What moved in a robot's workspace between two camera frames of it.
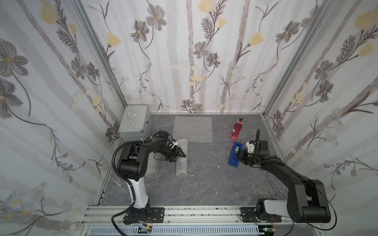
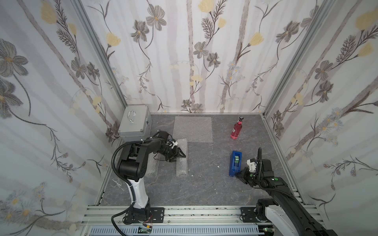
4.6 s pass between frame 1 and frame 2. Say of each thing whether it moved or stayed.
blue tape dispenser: moved
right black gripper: moved
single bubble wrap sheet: stayed
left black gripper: stayed
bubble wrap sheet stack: stayed
